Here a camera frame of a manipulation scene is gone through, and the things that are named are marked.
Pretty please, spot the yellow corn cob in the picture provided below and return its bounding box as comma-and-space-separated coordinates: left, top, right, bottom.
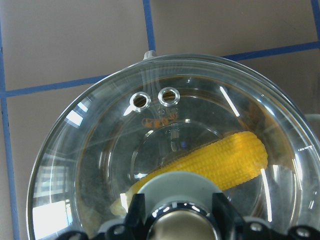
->
124, 131, 268, 205

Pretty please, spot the glass pot lid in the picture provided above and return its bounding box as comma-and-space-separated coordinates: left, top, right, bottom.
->
26, 54, 320, 240

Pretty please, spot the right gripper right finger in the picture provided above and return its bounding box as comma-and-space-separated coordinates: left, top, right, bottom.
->
212, 192, 320, 240

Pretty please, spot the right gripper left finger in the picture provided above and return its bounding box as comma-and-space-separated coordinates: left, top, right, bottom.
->
57, 192, 151, 240

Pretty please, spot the pale green cooking pot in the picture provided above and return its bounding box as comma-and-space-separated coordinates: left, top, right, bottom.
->
84, 49, 320, 240

